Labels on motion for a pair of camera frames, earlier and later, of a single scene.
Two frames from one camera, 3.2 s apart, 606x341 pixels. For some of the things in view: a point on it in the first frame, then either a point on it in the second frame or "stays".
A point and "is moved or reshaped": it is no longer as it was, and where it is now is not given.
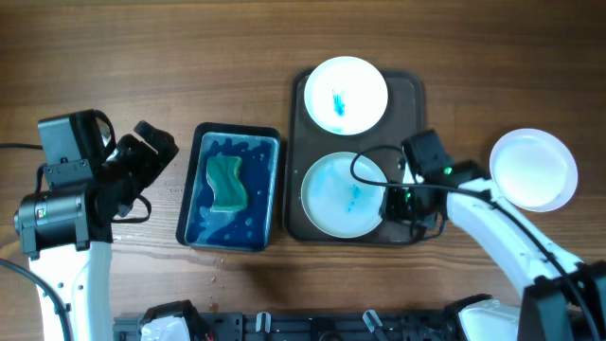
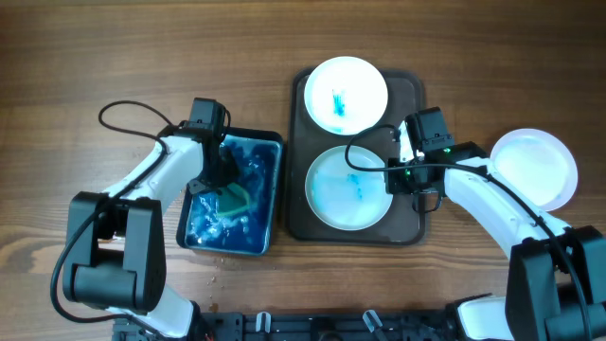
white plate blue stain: x=346 y=96 stays
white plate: x=533 y=170 stays
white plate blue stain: x=335 y=203 is moved or reshaped
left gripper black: x=150 y=162 → x=230 y=172
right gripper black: x=390 y=207 → x=394 y=184
